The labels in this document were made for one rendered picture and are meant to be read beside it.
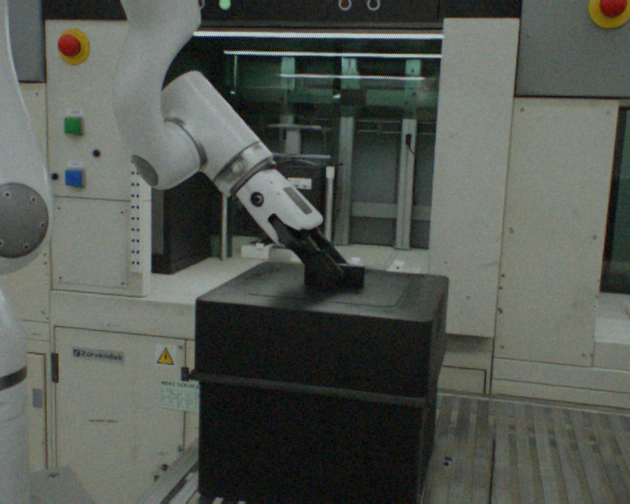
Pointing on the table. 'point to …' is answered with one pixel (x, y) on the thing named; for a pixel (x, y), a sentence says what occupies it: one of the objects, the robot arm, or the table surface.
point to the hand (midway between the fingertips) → (329, 266)
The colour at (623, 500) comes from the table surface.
